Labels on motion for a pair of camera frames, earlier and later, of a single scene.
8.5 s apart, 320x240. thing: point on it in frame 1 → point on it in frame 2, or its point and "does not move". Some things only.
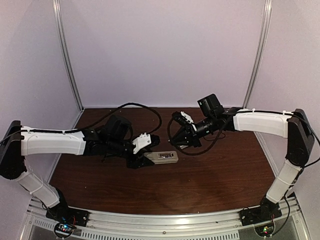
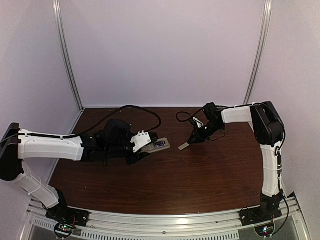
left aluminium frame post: [58, 18] does not move
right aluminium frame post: [259, 62] does not move
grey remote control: [158, 157] → [151, 148]
